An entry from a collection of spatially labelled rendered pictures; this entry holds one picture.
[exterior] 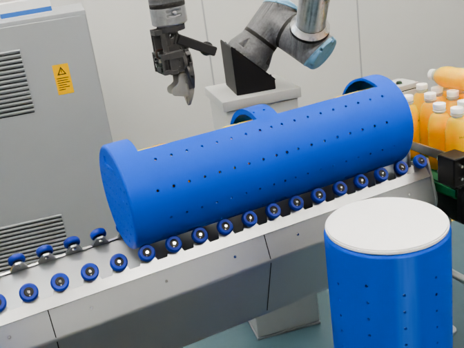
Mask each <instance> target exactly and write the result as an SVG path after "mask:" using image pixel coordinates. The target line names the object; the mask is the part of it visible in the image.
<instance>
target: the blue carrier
mask: <svg viewBox="0 0 464 348"><path fill-rule="evenodd" d="M374 86H375V87H374ZM371 87H374V88H371ZM366 88H370V89H367V90H363V89H366ZM358 90H362V91H359V92H356V93H352V92H355V91H358ZM347 93H352V94H348V95H344V94H347ZM343 95H344V96H341V97H337V98H333V99H329V100H326V101H321V102H318V103H315V104H311V105H308V106H303V107H300V108H295V109H293V110H288V111H285V112H282V113H277V112H275V111H274V109H272V108H271V107H270V106H267V105H266V104H258V105H255V106H250V107H247V108H242V109H240V110H237V111H236V112H235V113H234V114H233V116H232V119H231V123H230V125H231V124H236V123H239V122H244V121H247V120H250V119H252V120H251V121H249V122H244V123H241V124H236V125H234V126H229V127H226V128H221V129H218V130H214V131H211V132H208V133H203V134H200V135H196V136H192V137H188V138H185V139H181V140H177V141H174V142H170V143H167V144H162V145H159V146H155V147H152V148H147V149H144V150H141V151H137V149H136V148H135V146H134V145H133V143H132V142H131V141H129V140H128V139H123V140H120V141H117V142H112V143H109V144H104V145H103V146H102V147H101V149H100V152H99V166H100V171H101V178H102V182H103V186H104V191H105V194H106V199H107V201H108V205H109V208H110V212H111V213H112V216H113V219H114V221H115V224H116V226H117V229H118V231H119V233H120V235H121V237H122V238H123V240H124V241H125V243H126V244H127V245H128V246H129V247H130V248H132V249H138V248H140V247H141V246H142V245H144V244H152V243H155V242H159V241H161V240H165V239H167V238H168V237H169V236H172V235H180V234H183V233H186V232H189V231H192V230H193V229H194V228H196V227H203V226H207V225H210V224H213V223H216V222H219V221H220V220H221V219H224V218H225V219H228V218H232V217H234V216H237V215H240V214H243V213H244V212H245V211H253V210H256V209H259V208H262V207H264V206H267V205H268V204H270V203H276V202H280V201H283V200H286V199H289V198H290V197H291V196H293V195H301V194H303V193H307V192H309V191H312V190H314V189H315V188H322V187H325V186H329V185H331V184H334V183H335V182H337V181H343V180H347V179H349V178H352V177H355V176H356V175H357V174H364V173H368V172H370V171H374V170H376V169H377V168H379V167H385V166H389V165H392V164H395V163H396V162H397V161H401V160H403V159H404V158H405V157H406V155H407V154H408V152H409V150H410V148H411V146H412V142H413V137H414V123H413V118H412V112H411V110H410V107H409V104H408V102H407V100H406V98H405V96H404V94H403V92H402V91H401V90H400V88H399V87H398V86H397V85H396V84H395V83H394V82H393V81H392V80H390V79H389V78H387V77H385V76H382V75H369V76H366V77H361V78H358V79H355V80H353V81H351V82H349V83H348V84H347V86H346V87H345V89H344V91H343ZM324 141H325V142H324ZM297 148H298V149H297ZM187 151H188V152H187ZM286 152H287V153H286ZM171 155H172V156H171ZM276 155H277V156H276ZM262 158H263V160H262ZM248 163H249V164H248ZM233 167H235V169H234V168H233ZM219 171H220V173H219ZM204 175H205V177H204ZM189 180H190V182H189ZM173 185H174V187H173ZM157 190H158V192H157Z"/></svg>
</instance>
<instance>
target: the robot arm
mask: <svg viewBox="0 0 464 348"><path fill-rule="evenodd" d="M329 2H330V0H298V6H296V5H295V4H294V3H292V2H291V1H290V0H264V1H263V2H262V5H261V6H260V7H259V9H258V10H257V12H256V13H255V14H254V16H253V17H252V19H251V20H250V22H249V23H248V24H247V26H246V28H245V29H244V30H243V31H242V32H241V33H240V34H238V35H237V36H235V37H234V38H232V39H231V40H230V42H229V43H228V45H230V46H231V47H233V48H235V49H236V50H237V51H238V52H240V53H241V54H242V55H244V56H245V57H246V58H248V59H249V60H251V61H252V62H253V63H255V64H256V65H257V66H259V67H260V68H261V69H263V70H264V71H267V70H268V69H269V66H270V63H271V58H272V56H273V53H274V52H275V50H276V49H277V47H279V48H280V49H281V50H283V51H285V52H286V53H287V54H288V55H290V56H292V57H293V58H294V59H296V60H297V61H299V62H300V63H301V64H303V66H306V67H308V68H310V69H312V70H314V69H317V68H318V67H320V66H321V65H322V64H324V63H325V61H326V60H327V59H328V58H329V56H330V55H331V53H332V52H333V51H334V48H335V46H336V39H335V38H334V37H333V36H331V35H330V34H329V31H330V24H329V21H328V20H327V13H328V9H329ZM148 4H149V10H150V15H151V22H152V26H153V27H157V28H156V29H152V30H150V34H151V41H152V45H153V52H152V56H153V63H154V67H155V72H158V73H160V74H162V75H164V76H167V75H172V76H173V82H172V83H171V84H170V85H169V86H168V87H167V91H168V93H170V94H173V95H174V96H183V97H184V98H185V100H186V103H187V105H191V102H192V100H193V96H194V90H195V73H194V68H193V59H192V56H191V52H190V51H189V48H191V49H194V50H197V51H200V52H201V53H202V54H203V55H205V56H209V55H212V56H215V54H216V51H217V47H215V46H213V44H212V43H210V42H208V41H205V42H201V41H198V40H195V39H192V38H190V37H186V36H184V35H181V34H179V33H178V31H180V30H183V29H185V25H184V23H185V22H187V20H188V19H187V14H186V6H185V0H148ZM155 64H156V65H155ZM156 66H157V67H156Z"/></svg>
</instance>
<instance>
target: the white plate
mask: <svg viewBox="0 0 464 348"><path fill-rule="evenodd" d="M449 229H450V221H449V219H448V217H447V216H446V214H445V213H444V212H443V211H441V210H440V209H439V208H437V207H435V206H433V205H431V204H428V203H426V202H422V201H420V200H413V199H409V198H403V197H377V198H371V199H366V200H360V201H357V202H352V203H350V204H347V205H345V206H342V207H340V208H339V209H337V210H336V211H334V212H333V213H332V214H331V215H330V216H329V217H328V218H327V220H326V222H325V232H326V234H327V236H328V237H329V239H330V240H331V241H332V242H334V243H336V244H337V245H339V246H340V247H342V248H345V249H348V250H350V251H355V252H358V253H364V254H370V255H400V254H406V253H412V252H416V251H420V250H423V249H426V248H428V247H431V246H433V245H435V244H436V243H438V242H440V241H441V240H442V239H443V238H444V237H445V236H446V235H447V233H448V231H449Z"/></svg>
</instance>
